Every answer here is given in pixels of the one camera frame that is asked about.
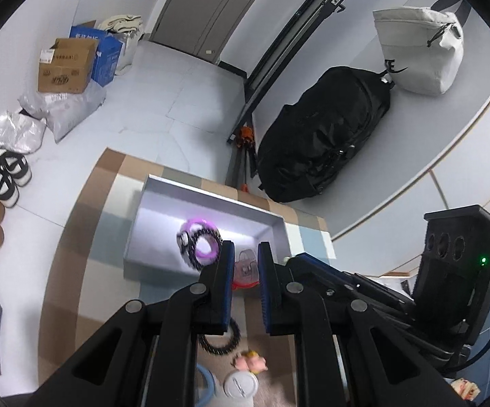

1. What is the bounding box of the red charm trinket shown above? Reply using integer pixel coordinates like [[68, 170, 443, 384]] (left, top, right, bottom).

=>
[[234, 249, 259, 276]]

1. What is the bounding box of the pink pig toy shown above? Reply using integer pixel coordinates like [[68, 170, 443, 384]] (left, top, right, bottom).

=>
[[232, 350, 269, 375]]

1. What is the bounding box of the blue ring bracelet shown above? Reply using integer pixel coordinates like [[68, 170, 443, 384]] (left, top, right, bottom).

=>
[[195, 363, 217, 407]]

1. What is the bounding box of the purple ring bracelet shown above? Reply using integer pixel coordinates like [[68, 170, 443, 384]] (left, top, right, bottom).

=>
[[177, 218, 223, 266]]

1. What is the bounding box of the white round badge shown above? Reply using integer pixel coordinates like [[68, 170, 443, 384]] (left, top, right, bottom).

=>
[[223, 370, 259, 402]]

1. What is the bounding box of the red rimmed pin badge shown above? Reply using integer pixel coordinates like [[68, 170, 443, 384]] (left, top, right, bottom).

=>
[[232, 274, 259, 290]]

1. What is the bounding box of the silver phone box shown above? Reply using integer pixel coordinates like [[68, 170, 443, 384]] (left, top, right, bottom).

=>
[[123, 175, 291, 288]]

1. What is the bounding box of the checkered tablecloth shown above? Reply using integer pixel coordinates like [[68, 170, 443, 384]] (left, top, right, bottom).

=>
[[36, 147, 340, 407]]

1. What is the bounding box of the black backpack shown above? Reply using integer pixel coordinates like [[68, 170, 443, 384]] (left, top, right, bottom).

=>
[[257, 66, 394, 203]]

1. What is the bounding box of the black metal stand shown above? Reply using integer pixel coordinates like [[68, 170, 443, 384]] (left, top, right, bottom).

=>
[[224, 0, 345, 191]]

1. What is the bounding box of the white canvas bag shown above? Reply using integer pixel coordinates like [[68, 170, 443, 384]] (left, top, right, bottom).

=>
[[373, 0, 471, 96]]

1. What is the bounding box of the grey plastic mailer bag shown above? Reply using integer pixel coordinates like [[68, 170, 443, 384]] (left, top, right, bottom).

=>
[[18, 80, 107, 143]]

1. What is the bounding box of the silver plastic bag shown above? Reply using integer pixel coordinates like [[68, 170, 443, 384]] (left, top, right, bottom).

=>
[[0, 111, 46, 154]]

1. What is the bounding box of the blue cardboard box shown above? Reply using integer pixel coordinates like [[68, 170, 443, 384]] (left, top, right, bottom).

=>
[[69, 25, 122, 86]]

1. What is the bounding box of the brown cardboard box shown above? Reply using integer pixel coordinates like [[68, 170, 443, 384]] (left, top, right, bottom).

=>
[[37, 38, 98, 94]]

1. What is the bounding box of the beige cloth bag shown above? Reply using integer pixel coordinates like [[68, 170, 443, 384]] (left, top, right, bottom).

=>
[[97, 14, 144, 75]]

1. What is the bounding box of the grey door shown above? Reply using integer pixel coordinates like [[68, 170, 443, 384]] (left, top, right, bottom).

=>
[[150, 0, 254, 63]]

